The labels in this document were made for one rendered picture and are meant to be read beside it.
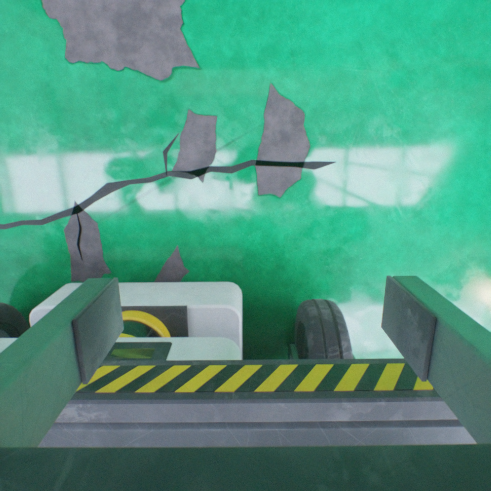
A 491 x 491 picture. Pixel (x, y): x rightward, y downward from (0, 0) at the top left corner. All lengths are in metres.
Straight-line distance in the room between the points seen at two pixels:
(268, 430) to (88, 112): 0.46
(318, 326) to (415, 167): 0.28
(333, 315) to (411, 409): 0.21
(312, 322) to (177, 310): 0.17
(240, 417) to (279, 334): 0.35
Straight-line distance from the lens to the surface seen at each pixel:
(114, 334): 0.17
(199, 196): 0.53
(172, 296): 0.46
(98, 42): 0.57
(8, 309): 0.63
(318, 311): 0.47
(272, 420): 0.27
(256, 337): 0.60
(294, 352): 0.50
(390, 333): 0.17
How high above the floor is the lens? 0.52
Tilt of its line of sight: 74 degrees down
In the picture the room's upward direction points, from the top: 180 degrees counter-clockwise
